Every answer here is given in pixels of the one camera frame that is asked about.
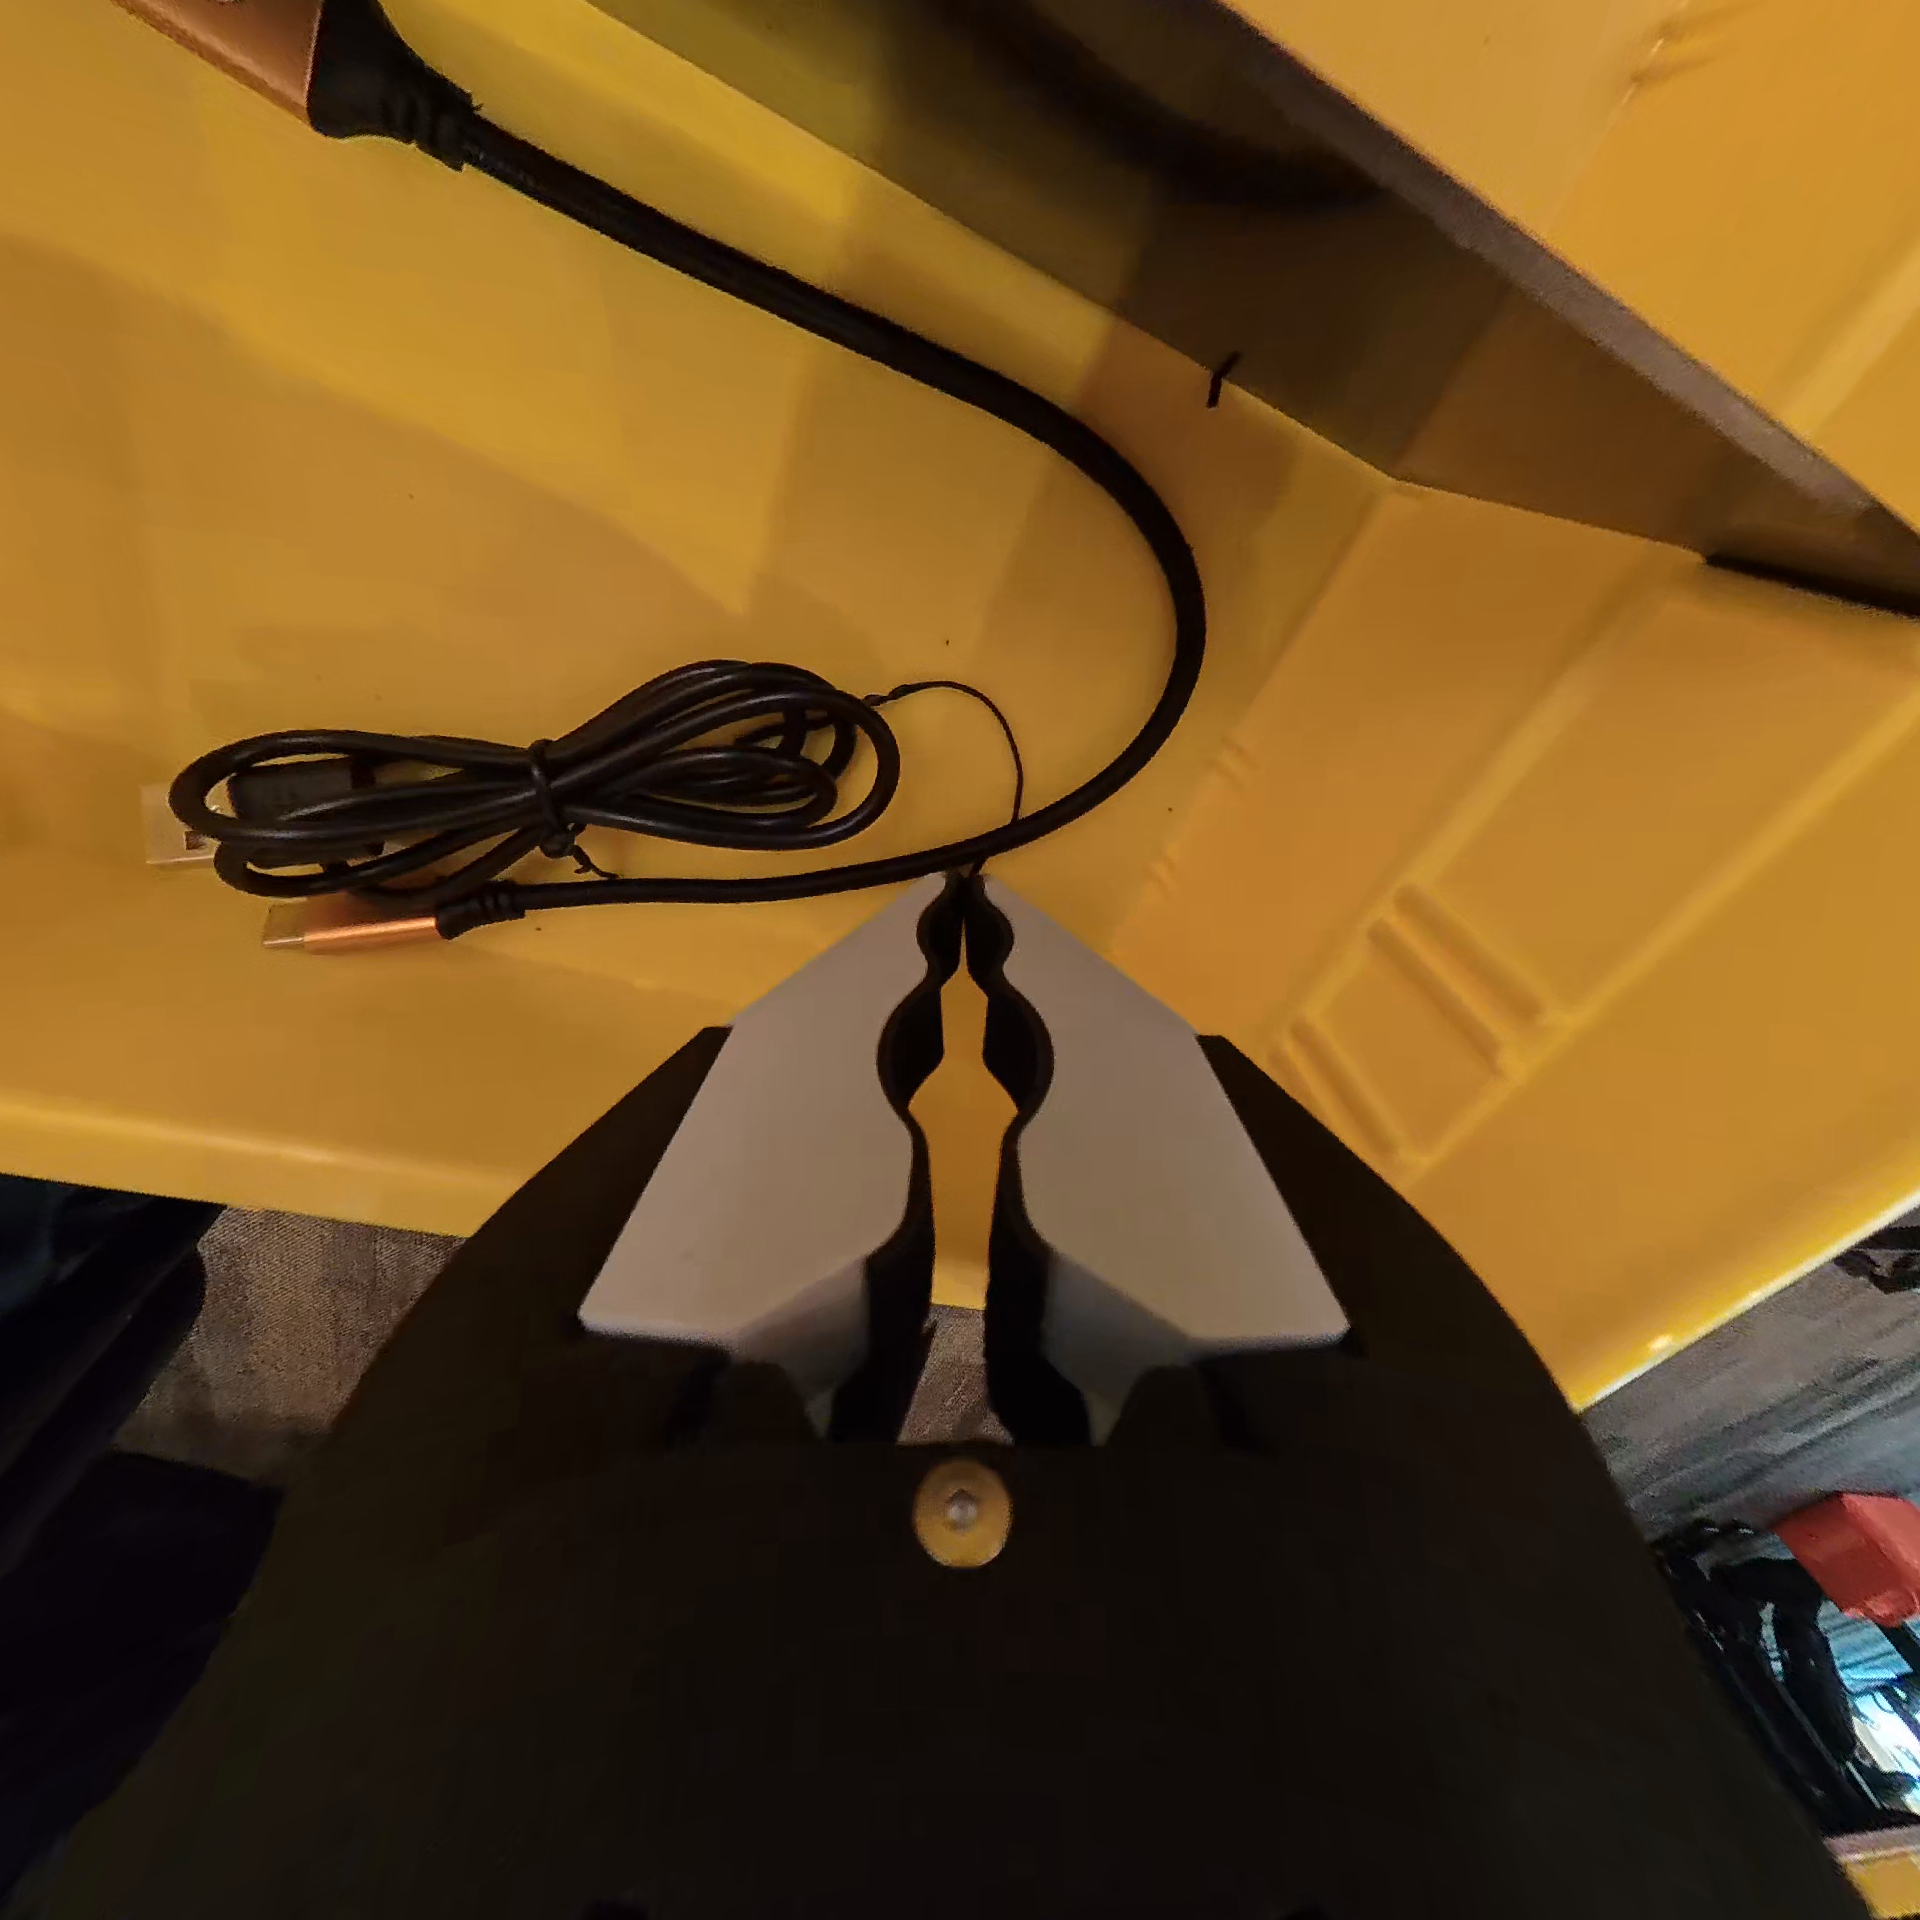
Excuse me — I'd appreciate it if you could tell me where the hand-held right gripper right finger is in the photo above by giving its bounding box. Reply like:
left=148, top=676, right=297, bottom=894
left=979, top=879, right=1353, bottom=1443

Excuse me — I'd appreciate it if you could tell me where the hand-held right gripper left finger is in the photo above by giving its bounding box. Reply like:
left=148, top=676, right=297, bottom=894
left=581, top=879, right=970, bottom=1443

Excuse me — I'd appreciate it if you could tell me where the thin black wire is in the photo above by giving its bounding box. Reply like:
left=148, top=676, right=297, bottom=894
left=136, top=660, right=1039, bottom=908

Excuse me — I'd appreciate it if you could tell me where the black hub cable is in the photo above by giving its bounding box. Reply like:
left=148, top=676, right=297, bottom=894
left=258, top=0, right=1211, bottom=961

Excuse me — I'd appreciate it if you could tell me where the yellow plastic bin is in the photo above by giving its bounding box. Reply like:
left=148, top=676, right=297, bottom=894
left=0, top=0, right=1920, bottom=1412

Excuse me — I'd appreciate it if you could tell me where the black bin divider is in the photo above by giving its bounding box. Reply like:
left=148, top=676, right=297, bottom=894
left=601, top=0, right=1920, bottom=620

